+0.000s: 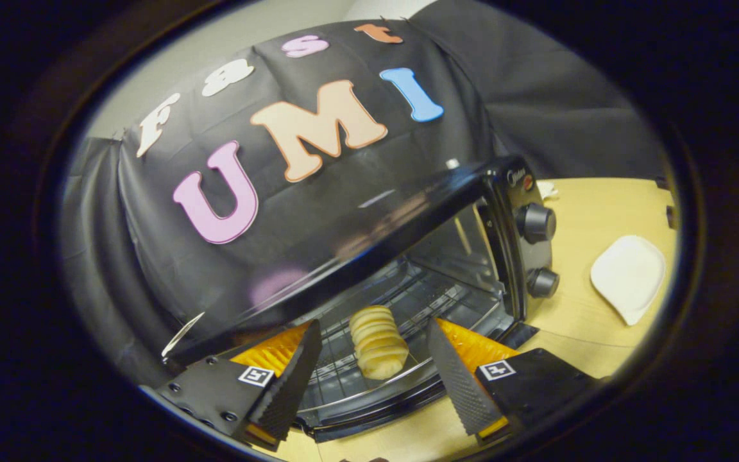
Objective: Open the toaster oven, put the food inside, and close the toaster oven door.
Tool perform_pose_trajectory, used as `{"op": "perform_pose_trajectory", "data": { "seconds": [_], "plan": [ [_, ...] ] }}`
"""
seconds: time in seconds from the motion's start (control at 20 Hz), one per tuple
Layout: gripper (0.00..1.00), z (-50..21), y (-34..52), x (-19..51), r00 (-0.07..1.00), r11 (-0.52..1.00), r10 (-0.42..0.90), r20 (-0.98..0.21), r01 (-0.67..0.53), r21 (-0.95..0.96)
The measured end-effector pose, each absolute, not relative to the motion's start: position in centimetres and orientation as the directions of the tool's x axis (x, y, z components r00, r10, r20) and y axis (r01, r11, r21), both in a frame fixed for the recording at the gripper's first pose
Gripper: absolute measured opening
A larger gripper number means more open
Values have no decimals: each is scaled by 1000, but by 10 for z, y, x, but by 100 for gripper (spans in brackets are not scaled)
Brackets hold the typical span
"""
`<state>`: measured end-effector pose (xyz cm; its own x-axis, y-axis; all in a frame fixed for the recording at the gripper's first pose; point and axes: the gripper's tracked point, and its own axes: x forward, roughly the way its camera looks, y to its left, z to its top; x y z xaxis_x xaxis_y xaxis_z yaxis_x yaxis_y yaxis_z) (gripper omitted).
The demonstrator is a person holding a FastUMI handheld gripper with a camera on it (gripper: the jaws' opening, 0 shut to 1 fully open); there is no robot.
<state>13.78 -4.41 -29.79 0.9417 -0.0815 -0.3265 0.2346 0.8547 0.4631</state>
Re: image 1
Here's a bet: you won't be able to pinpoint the black backdrop cloth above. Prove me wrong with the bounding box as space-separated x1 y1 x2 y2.
62 0 665 386

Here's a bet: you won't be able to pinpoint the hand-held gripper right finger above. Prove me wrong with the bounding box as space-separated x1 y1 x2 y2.
427 318 601 440

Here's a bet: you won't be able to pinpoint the white square plate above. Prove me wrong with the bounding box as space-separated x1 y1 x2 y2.
590 235 667 327

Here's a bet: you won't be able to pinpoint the ridged yellow bread roll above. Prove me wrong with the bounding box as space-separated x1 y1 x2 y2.
350 305 410 381

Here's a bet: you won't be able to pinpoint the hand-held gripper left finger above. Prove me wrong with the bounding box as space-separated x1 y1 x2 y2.
156 319 323 450

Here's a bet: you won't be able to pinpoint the black toaster oven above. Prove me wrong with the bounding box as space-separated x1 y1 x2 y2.
163 155 561 443

